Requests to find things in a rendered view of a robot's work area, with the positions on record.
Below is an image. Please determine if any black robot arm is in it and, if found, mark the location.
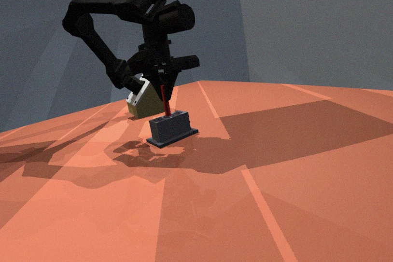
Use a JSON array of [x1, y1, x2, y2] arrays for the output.
[[62, 0, 195, 95]]

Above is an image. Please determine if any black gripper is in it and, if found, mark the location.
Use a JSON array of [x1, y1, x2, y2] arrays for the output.
[[141, 35, 200, 101]]

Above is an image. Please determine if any red peg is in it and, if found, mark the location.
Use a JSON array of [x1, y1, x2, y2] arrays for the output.
[[161, 85, 171, 117]]

